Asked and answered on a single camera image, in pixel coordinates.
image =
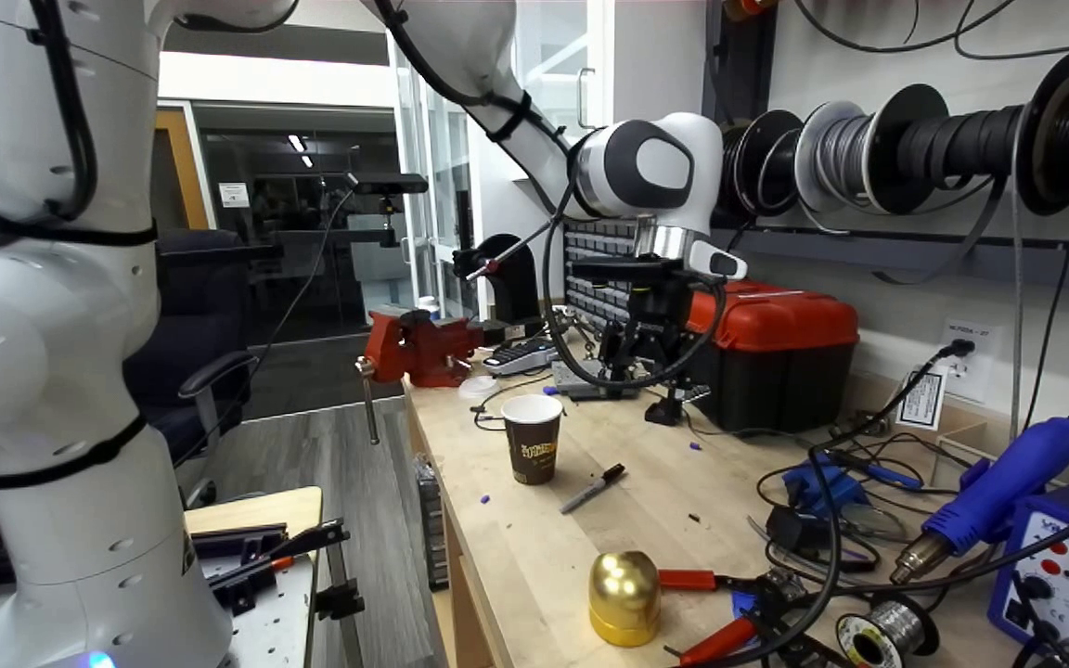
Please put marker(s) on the white wall cabinet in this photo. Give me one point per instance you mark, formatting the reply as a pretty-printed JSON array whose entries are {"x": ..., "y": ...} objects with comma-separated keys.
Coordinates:
[{"x": 660, "y": 57}]

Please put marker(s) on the metal helping hands tool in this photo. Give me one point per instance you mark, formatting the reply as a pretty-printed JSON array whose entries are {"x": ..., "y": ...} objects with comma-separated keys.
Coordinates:
[{"x": 676, "y": 405}]

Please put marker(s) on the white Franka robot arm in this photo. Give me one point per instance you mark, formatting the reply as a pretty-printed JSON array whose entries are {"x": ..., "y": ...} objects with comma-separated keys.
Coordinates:
[{"x": 52, "y": 374}]

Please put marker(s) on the grey parts drawer cabinet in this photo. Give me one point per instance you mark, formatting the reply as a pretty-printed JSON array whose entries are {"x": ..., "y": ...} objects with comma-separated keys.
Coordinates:
[{"x": 592, "y": 241}]

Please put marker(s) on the red bench vise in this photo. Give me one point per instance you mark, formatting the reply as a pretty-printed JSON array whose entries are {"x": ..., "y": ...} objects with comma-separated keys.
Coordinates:
[{"x": 417, "y": 350}]

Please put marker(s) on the brown white paper cup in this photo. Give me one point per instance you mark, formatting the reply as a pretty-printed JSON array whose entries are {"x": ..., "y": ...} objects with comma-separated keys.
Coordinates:
[{"x": 531, "y": 448}]

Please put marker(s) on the gold metal dome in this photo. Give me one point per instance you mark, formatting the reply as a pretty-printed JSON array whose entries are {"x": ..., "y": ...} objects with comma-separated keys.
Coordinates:
[{"x": 624, "y": 600}]

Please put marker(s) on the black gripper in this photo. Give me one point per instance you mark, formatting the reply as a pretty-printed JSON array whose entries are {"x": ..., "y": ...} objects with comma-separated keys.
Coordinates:
[{"x": 651, "y": 298}]

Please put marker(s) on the blue hot air gun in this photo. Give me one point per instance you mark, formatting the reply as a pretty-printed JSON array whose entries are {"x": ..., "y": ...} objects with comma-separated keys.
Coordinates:
[{"x": 1004, "y": 484}]

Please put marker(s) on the black orange clamp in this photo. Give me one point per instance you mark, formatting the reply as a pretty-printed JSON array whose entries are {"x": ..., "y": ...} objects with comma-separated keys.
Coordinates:
[{"x": 270, "y": 557}]

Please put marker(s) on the grey metal plate device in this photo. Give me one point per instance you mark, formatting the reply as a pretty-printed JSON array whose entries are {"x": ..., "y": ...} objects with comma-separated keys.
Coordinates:
[{"x": 520, "y": 362}]

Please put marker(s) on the black office chair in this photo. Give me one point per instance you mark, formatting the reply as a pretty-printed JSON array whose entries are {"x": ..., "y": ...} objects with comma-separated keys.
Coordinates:
[{"x": 206, "y": 334}]

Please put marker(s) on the red black toolbox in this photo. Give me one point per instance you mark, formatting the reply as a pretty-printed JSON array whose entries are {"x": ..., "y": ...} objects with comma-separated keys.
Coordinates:
[{"x": 777, "y": 355}]

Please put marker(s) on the white wall outlet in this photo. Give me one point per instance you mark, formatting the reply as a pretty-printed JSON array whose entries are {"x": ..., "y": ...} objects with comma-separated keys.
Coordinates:
[{"x": 966, "y": 355}]

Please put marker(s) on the dark grey spool rack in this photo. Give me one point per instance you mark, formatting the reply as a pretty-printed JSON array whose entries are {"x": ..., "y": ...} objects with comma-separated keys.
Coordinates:
[{"x": 909, "y": 254}]

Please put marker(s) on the black sharpie marker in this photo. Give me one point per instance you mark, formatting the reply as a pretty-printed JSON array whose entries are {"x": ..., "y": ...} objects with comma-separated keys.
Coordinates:
[{"x": 594, "y": 489}]

